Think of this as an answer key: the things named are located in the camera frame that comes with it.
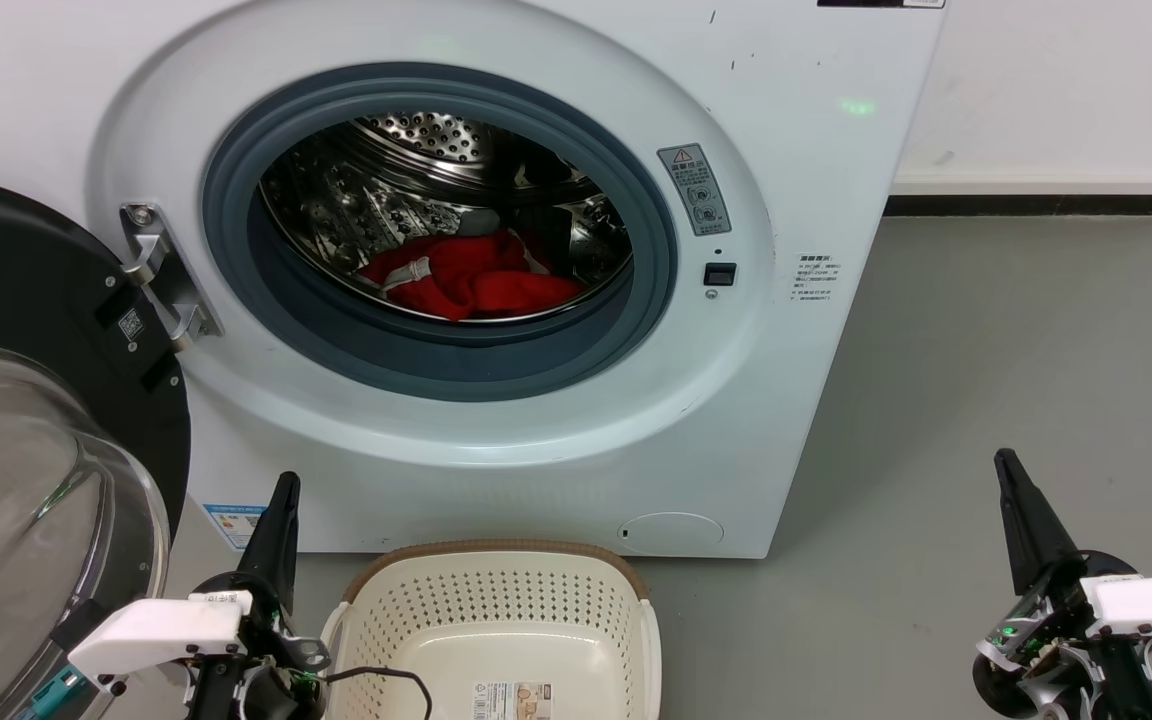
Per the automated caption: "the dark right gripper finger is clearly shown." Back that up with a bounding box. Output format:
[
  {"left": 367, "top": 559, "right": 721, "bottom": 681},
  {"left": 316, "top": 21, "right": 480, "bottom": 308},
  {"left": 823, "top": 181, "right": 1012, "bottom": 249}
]
[
  {"left": 993, "top": 450, "right": 1057, "bottom": 598},
  {"left": 1002, "top": 449, "right": 1089, "bottom": 591}
]

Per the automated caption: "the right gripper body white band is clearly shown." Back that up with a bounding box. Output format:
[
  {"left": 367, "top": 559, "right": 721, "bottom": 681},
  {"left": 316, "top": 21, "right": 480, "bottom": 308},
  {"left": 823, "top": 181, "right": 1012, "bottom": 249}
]
[{"left": 972, "top": 560, "right": 1152, "bottom": 720}]

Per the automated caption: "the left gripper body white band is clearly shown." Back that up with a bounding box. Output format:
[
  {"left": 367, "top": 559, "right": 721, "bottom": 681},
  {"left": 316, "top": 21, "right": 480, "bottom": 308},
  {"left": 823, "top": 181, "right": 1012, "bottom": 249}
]
[{"left": 67, "top": 570, "right": 331, "bottom": 720}]

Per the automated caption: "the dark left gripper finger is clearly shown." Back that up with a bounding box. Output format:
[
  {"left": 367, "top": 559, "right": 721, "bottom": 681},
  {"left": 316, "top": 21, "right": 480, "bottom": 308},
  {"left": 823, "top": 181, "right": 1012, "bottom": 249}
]
[
  {"left": 235, "top": 474, "right": 289, "bottom": 601},
  {"left": 274, "top": 472, "right": 302, "bottom": 613}
]

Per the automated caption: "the printed product label sticker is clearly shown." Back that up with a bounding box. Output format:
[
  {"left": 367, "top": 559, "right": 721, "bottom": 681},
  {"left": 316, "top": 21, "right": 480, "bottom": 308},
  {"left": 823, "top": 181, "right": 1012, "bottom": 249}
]
[{"left": 473, "top": 681, "right": 555, "bottom": 720}]

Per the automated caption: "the cream perforated laundry basket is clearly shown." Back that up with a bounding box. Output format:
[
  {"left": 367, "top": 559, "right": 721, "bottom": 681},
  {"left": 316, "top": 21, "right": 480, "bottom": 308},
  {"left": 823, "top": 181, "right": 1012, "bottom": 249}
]
[{"left": 319, "top": 540, "right": 662, "bottom": 720}]

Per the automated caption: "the red garment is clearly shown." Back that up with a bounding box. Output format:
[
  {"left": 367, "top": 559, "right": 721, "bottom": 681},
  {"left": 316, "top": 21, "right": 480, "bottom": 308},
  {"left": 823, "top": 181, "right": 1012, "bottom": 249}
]
[{"left": 357, "top": 229, "right": 588, "bottom": 323}]

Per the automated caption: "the washing machine door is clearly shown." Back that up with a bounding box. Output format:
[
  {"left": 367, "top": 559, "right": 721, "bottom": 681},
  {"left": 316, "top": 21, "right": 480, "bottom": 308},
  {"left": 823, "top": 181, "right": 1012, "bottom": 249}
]
[{"left": 0, "top": 173, "right": 192, "bottom": 720}]

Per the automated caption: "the stainless steel washing machine drum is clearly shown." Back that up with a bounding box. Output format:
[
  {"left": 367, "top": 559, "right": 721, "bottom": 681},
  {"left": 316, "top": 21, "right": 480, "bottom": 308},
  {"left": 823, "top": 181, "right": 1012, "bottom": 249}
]
[{"left": 258, "top": 111, "right": 634, "bottom": 324}]

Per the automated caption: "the blue energy label sticker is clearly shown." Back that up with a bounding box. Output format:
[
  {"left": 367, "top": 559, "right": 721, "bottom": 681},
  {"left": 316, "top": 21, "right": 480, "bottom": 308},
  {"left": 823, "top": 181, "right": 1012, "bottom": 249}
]
[{"left": 202, "top": 503, "right": 268, "bottom": 552}]

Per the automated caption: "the white front-load washing machine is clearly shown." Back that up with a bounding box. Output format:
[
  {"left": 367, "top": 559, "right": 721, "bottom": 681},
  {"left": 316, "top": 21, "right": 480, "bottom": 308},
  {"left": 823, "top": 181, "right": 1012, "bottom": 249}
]
[{"left": 0, "top": 0, "right": 949, "bottom": 560}]

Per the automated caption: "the silver door hinge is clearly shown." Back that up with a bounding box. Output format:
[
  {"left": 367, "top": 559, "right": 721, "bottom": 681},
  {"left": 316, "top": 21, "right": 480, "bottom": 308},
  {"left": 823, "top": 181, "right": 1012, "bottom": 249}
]
[{"left": 120, "top": 203, "right": 224, "bottom": 353}]

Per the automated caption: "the white text label sticker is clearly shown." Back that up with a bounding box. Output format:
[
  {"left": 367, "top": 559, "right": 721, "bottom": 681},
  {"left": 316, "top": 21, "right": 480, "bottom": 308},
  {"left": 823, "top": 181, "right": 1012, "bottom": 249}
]
[{"left": 791, "top": 252, "right": 843, "bottom": 304}]

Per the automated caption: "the round filter cover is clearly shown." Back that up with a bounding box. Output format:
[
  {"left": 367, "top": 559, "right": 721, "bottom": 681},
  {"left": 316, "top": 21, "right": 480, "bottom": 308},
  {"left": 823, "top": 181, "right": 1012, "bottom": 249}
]
[{"left": 617, "top": 512, "right": 725, "bottom": 551}]

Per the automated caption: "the grey rubber door gasket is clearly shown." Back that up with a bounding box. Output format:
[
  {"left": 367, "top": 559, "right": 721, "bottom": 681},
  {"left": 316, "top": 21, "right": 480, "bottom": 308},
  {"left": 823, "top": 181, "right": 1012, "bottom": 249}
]
[{"left": 201, "top": 62, "right": 679, "bottom": 403}]

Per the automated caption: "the grey warning sticker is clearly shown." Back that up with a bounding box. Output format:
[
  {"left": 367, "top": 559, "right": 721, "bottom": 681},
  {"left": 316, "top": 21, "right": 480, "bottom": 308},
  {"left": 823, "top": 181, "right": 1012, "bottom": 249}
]
[{"left": 657, "top": 143, "right": 733, "bottom": 238}]

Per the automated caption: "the thin black cable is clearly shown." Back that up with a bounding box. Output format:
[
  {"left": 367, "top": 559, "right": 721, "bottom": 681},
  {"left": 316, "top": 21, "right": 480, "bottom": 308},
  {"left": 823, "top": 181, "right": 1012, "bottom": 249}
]
[{"left": 324, "top": 666, "right": 434, "bottom": 720}]

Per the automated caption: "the white wall baseboard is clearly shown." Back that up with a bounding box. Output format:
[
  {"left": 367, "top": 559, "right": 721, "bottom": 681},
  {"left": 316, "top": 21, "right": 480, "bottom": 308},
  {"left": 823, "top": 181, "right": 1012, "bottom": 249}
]
[{"left": 891, "top": 166, "right": 1152, "bottom": 197}]

